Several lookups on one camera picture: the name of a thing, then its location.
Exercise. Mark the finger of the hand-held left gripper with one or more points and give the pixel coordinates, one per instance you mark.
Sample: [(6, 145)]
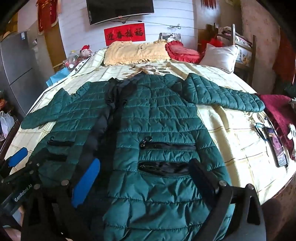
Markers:
[(17, 157)]

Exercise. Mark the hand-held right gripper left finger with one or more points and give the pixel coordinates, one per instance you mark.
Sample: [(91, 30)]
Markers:
[(86, 180)]

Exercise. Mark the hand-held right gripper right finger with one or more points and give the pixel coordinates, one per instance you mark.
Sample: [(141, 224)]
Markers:
[(203, 178)]

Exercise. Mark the dark green quilted jacket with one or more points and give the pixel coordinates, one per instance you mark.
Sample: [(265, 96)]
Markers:
[(161, 120)]

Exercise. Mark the white plastic bag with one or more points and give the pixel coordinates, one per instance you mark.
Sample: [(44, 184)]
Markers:
[(6, 125)]

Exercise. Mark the floral cream bed sheet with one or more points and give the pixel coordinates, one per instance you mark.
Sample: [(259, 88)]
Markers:
[(231, 129)]

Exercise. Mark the black smartphone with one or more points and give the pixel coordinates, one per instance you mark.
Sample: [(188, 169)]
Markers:
[(276, 146)]

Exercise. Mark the grey refrigerator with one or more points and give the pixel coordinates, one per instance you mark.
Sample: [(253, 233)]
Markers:
[(16, 64)]

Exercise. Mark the dark red blanket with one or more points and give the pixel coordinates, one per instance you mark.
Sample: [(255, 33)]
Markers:
[(277, 109)]

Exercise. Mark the white pillow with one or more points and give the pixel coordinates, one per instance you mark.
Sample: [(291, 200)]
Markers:
[(219, 58)]

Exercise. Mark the plush pig toy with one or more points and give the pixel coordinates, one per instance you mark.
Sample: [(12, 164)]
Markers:
[(85, 51)]

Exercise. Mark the red frilled cushion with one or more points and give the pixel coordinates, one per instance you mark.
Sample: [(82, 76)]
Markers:
[(182, 52)]

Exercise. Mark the wooden chair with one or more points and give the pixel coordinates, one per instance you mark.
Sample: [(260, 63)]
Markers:
[(252, 53)]

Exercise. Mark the red garment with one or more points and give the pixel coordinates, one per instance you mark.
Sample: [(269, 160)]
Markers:
[(205, 41)]

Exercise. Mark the yellow frilled pillow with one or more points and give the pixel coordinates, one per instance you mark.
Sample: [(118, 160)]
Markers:
[(136, 53)]

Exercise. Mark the red fringed pennant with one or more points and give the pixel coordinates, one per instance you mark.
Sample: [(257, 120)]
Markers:
[(47, 16)]

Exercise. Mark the framed photo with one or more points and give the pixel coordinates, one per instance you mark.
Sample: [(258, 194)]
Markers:
[(170, 37)]

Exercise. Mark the red hanging decoration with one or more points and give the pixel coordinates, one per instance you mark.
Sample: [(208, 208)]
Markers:
[(209, 4)]

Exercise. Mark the red wall banner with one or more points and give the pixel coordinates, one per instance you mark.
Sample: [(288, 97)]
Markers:
[(124, 33)]

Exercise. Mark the wall-mounted black television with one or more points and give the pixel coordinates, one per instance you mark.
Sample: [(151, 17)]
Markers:
[(120, 9)]

